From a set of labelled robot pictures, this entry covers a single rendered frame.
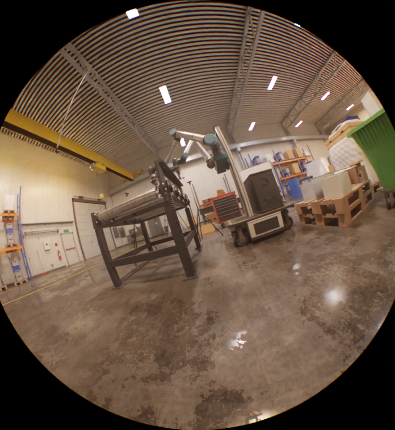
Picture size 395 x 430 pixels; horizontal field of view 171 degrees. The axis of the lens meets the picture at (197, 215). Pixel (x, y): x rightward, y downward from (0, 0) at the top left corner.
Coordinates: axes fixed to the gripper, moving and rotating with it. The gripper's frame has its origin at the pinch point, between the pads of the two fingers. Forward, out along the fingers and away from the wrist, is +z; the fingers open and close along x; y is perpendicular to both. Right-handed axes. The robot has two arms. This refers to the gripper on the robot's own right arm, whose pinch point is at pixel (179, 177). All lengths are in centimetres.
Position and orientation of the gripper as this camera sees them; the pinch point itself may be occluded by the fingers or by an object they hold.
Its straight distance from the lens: 207.7
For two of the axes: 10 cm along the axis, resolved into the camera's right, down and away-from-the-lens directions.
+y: 9.5, -3.0, -0.7
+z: 3.0, 9.5, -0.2
